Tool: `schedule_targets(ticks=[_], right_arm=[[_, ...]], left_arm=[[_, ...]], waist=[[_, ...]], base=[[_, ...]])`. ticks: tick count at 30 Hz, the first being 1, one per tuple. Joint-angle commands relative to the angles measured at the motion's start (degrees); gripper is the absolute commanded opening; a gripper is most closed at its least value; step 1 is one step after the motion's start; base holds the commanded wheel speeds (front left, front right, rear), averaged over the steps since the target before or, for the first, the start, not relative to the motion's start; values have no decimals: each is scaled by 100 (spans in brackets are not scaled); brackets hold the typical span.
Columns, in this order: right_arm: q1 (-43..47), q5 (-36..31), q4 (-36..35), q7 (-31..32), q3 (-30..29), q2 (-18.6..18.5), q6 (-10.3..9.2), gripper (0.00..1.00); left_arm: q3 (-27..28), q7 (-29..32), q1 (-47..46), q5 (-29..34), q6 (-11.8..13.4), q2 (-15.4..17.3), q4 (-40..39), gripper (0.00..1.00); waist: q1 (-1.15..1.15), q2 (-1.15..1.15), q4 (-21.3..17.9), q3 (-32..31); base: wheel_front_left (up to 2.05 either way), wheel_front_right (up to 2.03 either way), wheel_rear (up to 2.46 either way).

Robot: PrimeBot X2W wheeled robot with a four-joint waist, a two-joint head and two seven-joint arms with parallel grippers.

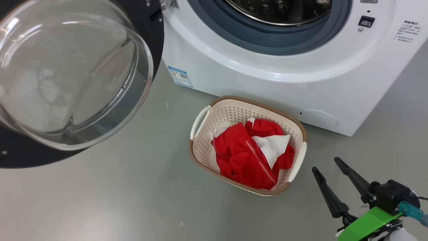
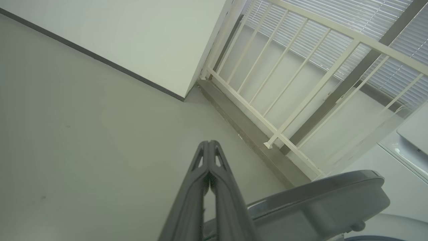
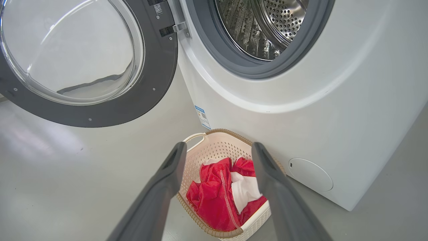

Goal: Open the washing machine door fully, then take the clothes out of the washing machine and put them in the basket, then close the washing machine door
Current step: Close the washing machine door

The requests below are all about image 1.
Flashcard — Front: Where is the cream perforated laundry basket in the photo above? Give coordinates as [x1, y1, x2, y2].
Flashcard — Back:
[190, 96, 307, 196]

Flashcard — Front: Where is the stainless steel washer drum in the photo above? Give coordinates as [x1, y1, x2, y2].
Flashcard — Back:
[224, 0, 333, 27]

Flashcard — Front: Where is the grey rubber door gasket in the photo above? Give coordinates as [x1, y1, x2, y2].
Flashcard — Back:
[187, 0, 353, 56]

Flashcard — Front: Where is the blue energy label sticker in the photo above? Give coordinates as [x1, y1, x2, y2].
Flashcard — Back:
[167, 66, 194, 88]

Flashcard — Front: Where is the white front-load washing machine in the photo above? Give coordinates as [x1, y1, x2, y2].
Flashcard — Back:
[162, 0, 428, 137]

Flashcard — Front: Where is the round white filter cover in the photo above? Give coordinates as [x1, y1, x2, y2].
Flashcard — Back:
[298, 109, 339, 128]

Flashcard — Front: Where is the black-rimmed glass washer door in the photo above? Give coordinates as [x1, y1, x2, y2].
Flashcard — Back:
[0, 0, 165, 169]

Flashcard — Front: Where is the teal right camera connector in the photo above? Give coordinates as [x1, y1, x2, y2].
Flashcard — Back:
[398, 201, 428, 227]

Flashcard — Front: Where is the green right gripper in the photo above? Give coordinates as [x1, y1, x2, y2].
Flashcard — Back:
[312, 157, 403, 241]

